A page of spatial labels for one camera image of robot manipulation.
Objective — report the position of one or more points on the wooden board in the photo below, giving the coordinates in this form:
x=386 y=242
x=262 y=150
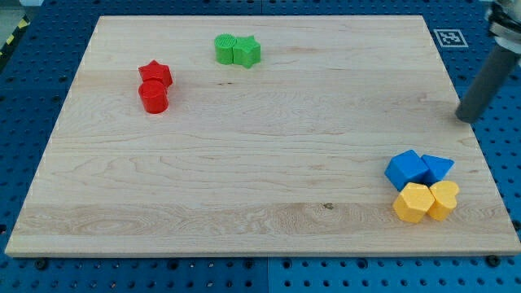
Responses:
x=285 y=158

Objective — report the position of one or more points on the red star block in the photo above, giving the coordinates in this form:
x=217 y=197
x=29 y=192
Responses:
x=155 y=71

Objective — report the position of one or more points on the green star block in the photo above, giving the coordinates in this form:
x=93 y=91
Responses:
x=246 y=51

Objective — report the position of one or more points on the green cylinder block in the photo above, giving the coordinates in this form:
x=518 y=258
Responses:
x=224 y=48

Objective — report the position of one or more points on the blue cube block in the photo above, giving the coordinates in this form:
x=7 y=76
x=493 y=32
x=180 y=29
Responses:
x=405 y=168

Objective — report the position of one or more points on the robot arm end white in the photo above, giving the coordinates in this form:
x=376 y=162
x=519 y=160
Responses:
x=503 y=18

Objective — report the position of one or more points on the grey cylindrical pointer rod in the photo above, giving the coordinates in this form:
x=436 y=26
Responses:
x=497 y=67

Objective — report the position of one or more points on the yellow heart block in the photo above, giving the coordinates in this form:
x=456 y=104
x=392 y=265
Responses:
x=445 y=199

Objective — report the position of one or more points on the yellow hexagon block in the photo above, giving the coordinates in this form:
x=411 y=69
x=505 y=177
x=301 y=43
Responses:
x=413 y=202

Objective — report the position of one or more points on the red cylinder block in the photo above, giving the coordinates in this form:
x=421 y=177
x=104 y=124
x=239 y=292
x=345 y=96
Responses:
x=153 y=95

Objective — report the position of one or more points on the white fiducial marker tag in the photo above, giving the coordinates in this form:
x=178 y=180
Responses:
x=450 y=38

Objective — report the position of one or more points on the blue triangle block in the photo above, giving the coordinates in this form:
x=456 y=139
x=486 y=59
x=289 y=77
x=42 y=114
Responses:
x=437 y=168

